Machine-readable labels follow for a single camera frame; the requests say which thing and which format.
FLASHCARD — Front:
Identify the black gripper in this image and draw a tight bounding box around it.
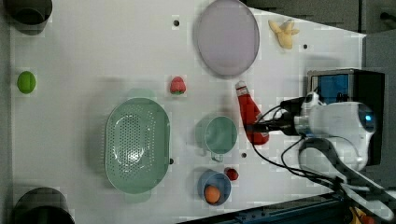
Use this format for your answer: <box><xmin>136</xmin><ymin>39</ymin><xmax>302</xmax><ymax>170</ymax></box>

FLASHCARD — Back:
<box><xmin>246</xmin><ymin>97</ymin><xmax>305</xmax><ymax>136</ymax></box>

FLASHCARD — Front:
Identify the red ketchup bottle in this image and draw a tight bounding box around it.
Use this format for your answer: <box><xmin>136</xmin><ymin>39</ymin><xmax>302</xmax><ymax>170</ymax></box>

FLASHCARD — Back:
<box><xmin>235</xmin><ymin>80</ymin><xmax>269</xmax><ymax>146</ymax></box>

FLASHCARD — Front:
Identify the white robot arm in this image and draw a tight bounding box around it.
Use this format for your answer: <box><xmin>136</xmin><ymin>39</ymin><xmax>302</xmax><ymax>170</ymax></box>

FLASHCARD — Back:
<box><xmin>244</xmin><ymin>91</ymin><xmax>395</xmax><ymax>224</ymax></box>

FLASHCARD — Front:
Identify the green perforated strainer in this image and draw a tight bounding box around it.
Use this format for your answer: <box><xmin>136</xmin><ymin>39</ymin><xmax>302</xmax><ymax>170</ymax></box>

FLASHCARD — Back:
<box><xmin>105</xmin><ymin>89</ymin><xmax>171</xmax><ymax>195</ymax></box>

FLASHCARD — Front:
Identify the green metal cup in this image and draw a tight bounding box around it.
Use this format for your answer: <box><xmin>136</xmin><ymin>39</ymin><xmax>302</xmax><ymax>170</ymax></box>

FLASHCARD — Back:
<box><xmin>195</xmin><ymin>115</ymin><xmax>238</xmax><ymax>162</ymax></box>

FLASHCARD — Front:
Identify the small red toy tomato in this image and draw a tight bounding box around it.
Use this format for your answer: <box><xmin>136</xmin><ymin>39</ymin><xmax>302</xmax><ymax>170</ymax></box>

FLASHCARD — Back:
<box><xmin>225</xmin><ymin>168</ymin><xmax>239</xmax><ymax>181</ymax></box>

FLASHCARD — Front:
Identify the blue bowl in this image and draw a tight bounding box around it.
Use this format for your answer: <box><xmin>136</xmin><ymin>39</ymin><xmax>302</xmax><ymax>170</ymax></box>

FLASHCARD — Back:
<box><xmin>197</xmin><ymin>170</ymin><xmax>232</xmax><ymax>206</ymax></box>

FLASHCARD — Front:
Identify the orange toy fruit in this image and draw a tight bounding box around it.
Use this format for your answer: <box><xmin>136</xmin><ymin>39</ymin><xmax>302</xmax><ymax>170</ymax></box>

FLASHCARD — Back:
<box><xmin>204</xmin><ymin>186</ymin><xmax>220</xmax><ymax>204</ymax></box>

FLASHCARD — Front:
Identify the silver toaster oven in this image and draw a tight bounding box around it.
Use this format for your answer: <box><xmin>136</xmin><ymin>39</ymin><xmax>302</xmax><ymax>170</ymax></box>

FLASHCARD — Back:
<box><xmin>307</xmin><ymin>68</ymin><xmax>385</xmax><ymax>166</ymax></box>

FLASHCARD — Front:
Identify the red toy strawberry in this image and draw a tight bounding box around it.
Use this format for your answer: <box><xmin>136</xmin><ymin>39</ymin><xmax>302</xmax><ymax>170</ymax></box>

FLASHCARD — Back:
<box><xmin>169</xmin><ymin>77</ymin><xmax>187</xmax><ymax>95</ymax></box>

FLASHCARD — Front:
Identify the yellow toy banana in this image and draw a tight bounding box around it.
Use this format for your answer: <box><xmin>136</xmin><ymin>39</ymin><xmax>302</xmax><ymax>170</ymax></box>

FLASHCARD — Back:
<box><xmin>268</xmin><ymin>20</ymin><xmax>300</xmax><ymax>49</ymax></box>

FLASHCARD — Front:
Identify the lilac round plate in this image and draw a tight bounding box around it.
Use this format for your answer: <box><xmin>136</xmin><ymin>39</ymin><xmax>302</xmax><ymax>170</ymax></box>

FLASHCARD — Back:
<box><xmin>196</xmin><ymin>0</ymin><xmax>260</xmax><ymax>76</ymax></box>

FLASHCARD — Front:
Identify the yellow red emergency button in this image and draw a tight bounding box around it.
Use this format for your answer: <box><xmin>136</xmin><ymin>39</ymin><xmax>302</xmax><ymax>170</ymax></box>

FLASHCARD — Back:
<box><xmin>349</xmin><ymin>207</ymin><xmax>376</xmax><ymax>224</ymax></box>

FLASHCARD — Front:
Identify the black cylinder bottom left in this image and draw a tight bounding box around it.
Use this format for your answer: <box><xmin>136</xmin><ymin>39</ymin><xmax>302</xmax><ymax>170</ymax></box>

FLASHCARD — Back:
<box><xmin>11</xmin><ymin>187</ymin><xmax>76</xmax><ymax>224</ymax></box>

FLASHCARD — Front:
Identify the black cylinder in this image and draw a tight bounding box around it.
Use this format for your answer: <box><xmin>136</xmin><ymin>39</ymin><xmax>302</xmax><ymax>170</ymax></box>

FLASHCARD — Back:
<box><xmin>11</xmin><ymin>187</ymin><xmax>76</xmax><ymax>224</ymax></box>
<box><xmin>3</xmin><ymin>0</ymin><xmax>53</xmax><ymax>25</ymax></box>

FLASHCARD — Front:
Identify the green toy lime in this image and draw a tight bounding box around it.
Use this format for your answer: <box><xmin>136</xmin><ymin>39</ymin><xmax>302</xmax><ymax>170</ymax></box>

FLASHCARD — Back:
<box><xmin>17</xmin><ymin>71</ymin><xmax>36</xmax><ymax>94</ymax></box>

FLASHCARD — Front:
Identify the black cylinder top left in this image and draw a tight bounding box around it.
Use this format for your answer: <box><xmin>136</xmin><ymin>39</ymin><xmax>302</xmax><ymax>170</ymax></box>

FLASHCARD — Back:
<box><xmin>3</xmin><ymin>0</ymin><xmax>53</xmax><ymax>25</ymax></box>

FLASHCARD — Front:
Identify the blue metal table rail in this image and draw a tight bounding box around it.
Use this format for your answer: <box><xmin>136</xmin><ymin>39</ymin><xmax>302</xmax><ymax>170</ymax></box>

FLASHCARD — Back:
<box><xmin>177</xmin><ymin>193</ymin><xmax>353</xmax><ymax>224</ymax></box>

